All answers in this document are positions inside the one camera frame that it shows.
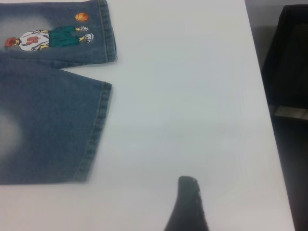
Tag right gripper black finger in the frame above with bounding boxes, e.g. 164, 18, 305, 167
163, 175, 210, 231

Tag blue denim jeans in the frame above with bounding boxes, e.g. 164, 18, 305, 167
0, 0, 118, 186

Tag black box beside table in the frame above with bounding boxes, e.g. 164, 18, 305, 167
261, 4, 308, 231

